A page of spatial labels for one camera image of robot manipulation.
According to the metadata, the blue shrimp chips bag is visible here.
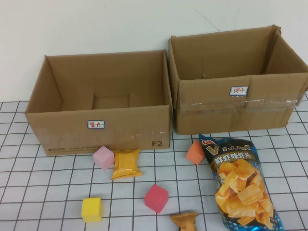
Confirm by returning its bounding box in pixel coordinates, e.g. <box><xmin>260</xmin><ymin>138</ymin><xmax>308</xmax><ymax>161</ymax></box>
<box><xmin>198</xmin><ymin>133</ymin><xmax>284</xmax><ymax>231</ymax></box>

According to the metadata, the yellow foam cube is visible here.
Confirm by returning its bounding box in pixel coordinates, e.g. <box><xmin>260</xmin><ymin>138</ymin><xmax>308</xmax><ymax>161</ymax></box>
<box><xmin>81</xmin><ymin>197</ymin><xmax>104</xmax><ymax>223</ymax></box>

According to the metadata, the cardboard box printed F2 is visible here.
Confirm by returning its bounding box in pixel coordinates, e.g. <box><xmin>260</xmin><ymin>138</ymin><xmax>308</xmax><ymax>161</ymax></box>
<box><xmin>23</xmin><ymin>49</ymin><xmax>173</xmax><ymax>156</ymax></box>

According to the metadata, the brown snack packet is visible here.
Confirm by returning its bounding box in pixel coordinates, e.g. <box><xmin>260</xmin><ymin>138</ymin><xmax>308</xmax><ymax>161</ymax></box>
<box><xmin>169</xmin><ymin>211</ymin><xmax>199</xmax><ymax>231</ymax></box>

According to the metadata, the red foam cube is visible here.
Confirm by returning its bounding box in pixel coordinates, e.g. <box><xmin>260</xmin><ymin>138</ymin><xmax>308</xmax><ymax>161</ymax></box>
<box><xmin>144</xmin><ymin>184</ymin><xmax>169</xmax><ymax>214</ymax></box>

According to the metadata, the pink foam cube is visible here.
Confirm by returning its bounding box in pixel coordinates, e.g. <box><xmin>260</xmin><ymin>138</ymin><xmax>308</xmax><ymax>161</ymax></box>
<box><xmin>92</xmin><ymin>145</ymin><xmax>116</xmax><ymax>172</ymax></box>

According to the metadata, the cardboard box with clear tape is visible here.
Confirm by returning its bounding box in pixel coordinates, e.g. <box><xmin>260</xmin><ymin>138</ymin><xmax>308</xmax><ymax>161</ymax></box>
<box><xmin>167</xmin><ymin>24</ymin><xmax>308</xmax><ymax>135</ymax></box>

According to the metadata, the orange foam cube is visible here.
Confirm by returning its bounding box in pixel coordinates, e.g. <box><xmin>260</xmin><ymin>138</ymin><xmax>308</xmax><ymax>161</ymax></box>
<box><xmin>185</xmin><ymin>140</ymin><xmax>205</xmax><ymax>166</ymax></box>

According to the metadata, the yellow snack packet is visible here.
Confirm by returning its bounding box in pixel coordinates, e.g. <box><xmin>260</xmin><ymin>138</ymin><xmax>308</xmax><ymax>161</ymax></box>
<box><xmin>110</xmin><ymin>148</ymin><xmax>143</xmax><ymax>180</ymax></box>

